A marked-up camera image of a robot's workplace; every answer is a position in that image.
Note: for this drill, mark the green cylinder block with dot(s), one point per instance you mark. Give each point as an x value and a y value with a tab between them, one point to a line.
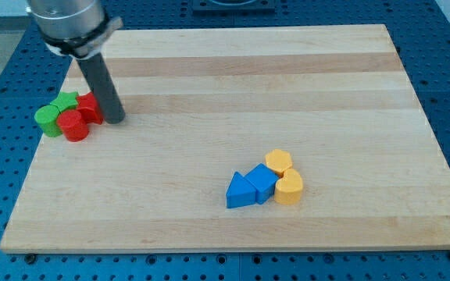
46	117

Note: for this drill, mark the yellow heart block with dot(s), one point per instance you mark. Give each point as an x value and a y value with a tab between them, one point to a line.
288	189

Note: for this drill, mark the yellow hexagon block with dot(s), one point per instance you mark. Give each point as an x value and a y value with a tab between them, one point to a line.
278	161

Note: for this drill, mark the blue triangle block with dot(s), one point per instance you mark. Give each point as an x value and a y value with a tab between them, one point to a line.
240	192

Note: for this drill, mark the green star block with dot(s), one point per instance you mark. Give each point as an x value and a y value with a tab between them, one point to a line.
65	101

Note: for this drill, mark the wooden board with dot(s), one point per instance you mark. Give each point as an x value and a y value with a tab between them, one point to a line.
202	104

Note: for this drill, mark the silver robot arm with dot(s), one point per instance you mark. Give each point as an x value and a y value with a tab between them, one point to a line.
79	29

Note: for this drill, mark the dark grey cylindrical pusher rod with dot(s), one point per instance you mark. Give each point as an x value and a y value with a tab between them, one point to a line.
100	82

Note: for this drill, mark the blue cube block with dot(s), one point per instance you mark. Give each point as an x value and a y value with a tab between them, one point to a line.
263	180

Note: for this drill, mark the red cylinder block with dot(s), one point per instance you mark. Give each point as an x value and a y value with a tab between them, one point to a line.
72	125

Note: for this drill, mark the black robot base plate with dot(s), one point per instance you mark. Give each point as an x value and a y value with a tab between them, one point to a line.
201	6

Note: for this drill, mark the red star block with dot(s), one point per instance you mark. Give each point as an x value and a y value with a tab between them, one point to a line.
89	109

